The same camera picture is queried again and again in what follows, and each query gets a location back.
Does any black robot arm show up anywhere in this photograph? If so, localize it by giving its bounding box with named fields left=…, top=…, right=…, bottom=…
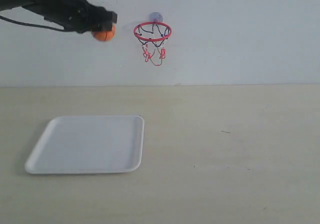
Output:
left=0, top=0, right=118, bottom=34

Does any black cable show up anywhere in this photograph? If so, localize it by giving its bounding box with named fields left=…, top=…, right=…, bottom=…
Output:
left=0, top=15, right=66, bottom=32

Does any white plastic tray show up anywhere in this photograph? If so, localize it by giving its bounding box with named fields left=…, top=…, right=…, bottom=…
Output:
left=24, top=115, right=145, bottom=175

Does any red mini basketball hoop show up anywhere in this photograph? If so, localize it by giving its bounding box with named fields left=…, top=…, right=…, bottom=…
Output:
left=133, top=20, right=173, bottom=67

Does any clear suction cup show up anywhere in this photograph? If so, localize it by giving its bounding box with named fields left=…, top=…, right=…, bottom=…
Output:
left=148, top=12, right=163, bottom=23

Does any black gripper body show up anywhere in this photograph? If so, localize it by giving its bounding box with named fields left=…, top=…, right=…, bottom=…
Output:
left=24, top=0, right=97, bottom=33

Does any small orange basketball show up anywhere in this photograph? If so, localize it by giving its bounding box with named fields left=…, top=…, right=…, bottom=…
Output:
left=91, top=24, right=116, bottom=42

